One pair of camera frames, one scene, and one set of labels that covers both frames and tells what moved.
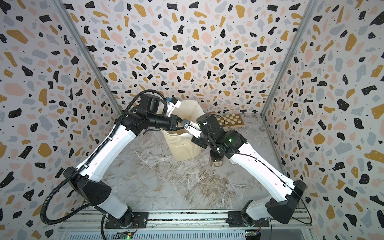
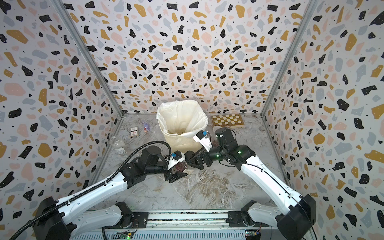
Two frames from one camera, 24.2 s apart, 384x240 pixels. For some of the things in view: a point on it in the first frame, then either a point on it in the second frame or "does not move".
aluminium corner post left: x=89 y=52 does not move
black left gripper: x=174 y=120 → x=177 y=176
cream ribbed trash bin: x=180 y=148 does not move
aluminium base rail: x=208 y=225 does not move
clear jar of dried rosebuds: x=214 y=163 → x=180 y=167
